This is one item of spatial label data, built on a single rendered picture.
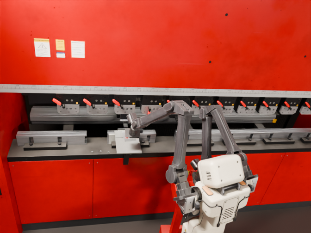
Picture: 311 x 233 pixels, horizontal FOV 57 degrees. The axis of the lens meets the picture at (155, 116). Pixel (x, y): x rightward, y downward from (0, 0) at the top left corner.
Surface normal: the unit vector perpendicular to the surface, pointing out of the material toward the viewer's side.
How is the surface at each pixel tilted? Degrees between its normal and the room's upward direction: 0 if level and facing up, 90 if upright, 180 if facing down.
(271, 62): 90
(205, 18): 90
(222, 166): 48
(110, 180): 90
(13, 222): 90
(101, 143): 0
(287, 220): 0
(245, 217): 0
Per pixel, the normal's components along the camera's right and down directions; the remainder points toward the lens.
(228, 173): 0.40, -0.15
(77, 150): 0.13, -0.82
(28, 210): 0.19, 0.57
